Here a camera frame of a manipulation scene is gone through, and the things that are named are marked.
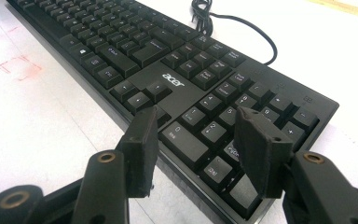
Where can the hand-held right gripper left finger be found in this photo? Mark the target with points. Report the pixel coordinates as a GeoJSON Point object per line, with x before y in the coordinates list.
{"type": "Point", "coordinates": [138, 155]}

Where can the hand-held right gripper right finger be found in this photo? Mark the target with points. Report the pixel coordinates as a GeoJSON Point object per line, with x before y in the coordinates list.
{"type": "Point", "coordinates": [261, 149]}

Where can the black computer keyboard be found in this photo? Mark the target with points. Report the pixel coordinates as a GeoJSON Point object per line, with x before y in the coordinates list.
{"type": "Point", "coordinates": [174, 77]}

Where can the white board sheet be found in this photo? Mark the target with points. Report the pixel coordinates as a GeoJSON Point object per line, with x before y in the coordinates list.
{"type": "Point", "coordinates": [37, 124]}

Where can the wooden table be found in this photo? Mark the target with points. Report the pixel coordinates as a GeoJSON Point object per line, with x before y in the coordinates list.
{"type": "Point", "coordinates": [338, 5]}

